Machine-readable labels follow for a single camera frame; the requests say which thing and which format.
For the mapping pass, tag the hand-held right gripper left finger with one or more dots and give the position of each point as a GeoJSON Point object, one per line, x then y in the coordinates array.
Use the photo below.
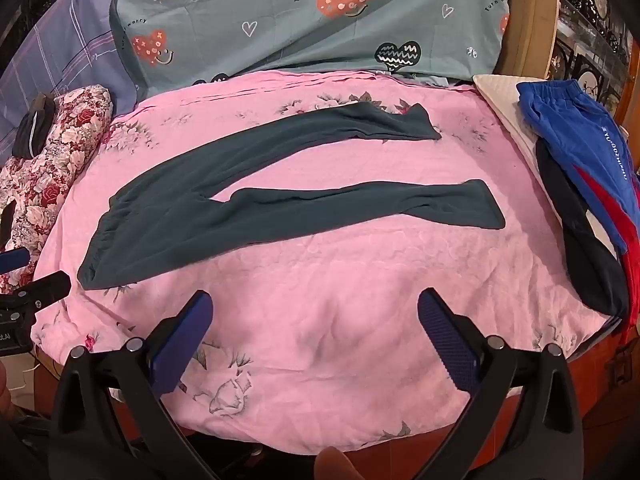
{"type": "Point", "coordinates": [186, 332]}

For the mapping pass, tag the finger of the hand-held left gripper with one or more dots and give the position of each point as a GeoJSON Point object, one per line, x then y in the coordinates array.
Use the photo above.
{"type": "Point", "coordinates": [12, 260]}
{"type": "Point", "coordinates": [45, 290]}

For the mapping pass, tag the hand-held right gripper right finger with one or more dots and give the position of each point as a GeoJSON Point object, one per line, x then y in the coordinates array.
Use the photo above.
{"type": "Point", "coordinates": [447, 335]}

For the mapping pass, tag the dark green pants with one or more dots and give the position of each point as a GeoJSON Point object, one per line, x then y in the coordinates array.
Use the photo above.
{"type": "Point", "coordinates": [165, 210]}

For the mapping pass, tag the pink floral blanket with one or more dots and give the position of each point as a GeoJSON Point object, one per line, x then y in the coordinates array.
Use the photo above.
{"type": "Point", "coordinates": [350, 285]}

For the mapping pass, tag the red floral quilt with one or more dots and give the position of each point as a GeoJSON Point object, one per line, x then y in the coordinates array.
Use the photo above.
{"type": "Point", "coordinates": [65, 160]}

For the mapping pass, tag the black cloth with white trim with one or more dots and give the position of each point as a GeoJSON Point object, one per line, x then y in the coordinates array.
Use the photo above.
{"type": "Point", "coordinates": [30, 132]}

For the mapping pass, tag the black garment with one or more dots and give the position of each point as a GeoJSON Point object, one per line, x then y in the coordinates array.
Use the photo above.
{"type": "Point", "coordinates": [585, 260]}

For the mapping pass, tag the purple plaid pillow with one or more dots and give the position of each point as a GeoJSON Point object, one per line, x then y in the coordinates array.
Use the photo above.
{"type": "Point", "coordinates": [65, 45]}

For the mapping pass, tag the blue and red garment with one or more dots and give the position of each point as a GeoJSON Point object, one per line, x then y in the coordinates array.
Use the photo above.
{"type": "Point", "coordinates": [565, 125]}

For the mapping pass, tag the white ribbed cushion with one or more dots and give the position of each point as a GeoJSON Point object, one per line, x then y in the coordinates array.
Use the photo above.
{"type": "Point", "coordinates": [500, 100]}

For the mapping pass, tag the wooden headboard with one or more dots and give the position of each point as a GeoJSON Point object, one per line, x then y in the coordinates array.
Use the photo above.
{"type": "Point", "coordinates": [535, 20]}

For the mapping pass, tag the teal heart-print pillow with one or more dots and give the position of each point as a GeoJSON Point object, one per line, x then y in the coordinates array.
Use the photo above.
{"type": "Point", "coordinates": [280, 10]}

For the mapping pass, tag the ornate black display shelf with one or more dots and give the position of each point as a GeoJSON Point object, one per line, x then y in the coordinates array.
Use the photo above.
{"type": "Point", "coordinates": [590, 25]}

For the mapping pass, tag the reddish brown bed frame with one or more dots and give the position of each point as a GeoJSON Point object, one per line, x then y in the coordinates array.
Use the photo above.
{"type": "Point", "coordinates": [600, 410]}

